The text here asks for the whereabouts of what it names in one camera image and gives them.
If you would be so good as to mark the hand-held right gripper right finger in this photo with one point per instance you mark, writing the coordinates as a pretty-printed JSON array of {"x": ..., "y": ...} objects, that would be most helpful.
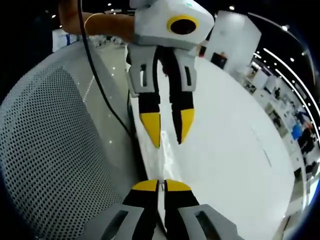
[{"x": 185, "y": 215}]

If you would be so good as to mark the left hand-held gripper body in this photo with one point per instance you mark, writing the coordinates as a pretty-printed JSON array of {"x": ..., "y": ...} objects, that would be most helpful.
[{"x": 152, "y": 25}]

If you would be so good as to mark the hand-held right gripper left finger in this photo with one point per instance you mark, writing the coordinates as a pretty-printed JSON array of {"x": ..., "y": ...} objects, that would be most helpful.
[{"x": 135, "y": 212}]

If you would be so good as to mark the clear resealable bag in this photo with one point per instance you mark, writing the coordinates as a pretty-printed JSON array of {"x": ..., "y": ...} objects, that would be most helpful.
[{"x": 163, "y": 155}]

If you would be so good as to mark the black cabinet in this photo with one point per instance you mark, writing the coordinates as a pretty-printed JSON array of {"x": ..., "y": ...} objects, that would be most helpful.
[{"x": 219, "y": 60}]

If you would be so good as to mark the white square pillar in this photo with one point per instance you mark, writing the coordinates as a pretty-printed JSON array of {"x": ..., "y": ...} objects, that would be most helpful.
[{"x": 235, "y": 37}]

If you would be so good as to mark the row of white desks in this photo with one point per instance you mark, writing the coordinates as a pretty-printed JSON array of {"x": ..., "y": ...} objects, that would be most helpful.
[{"x": 280, "y": 112}]

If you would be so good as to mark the white perforated chair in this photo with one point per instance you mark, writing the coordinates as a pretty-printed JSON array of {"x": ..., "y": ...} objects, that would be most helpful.
[{"x": 50, "y": 125}]

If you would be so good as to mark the blue storage box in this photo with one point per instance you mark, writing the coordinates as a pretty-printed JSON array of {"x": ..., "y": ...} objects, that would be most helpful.
[{"x": 297, "y": 132}]

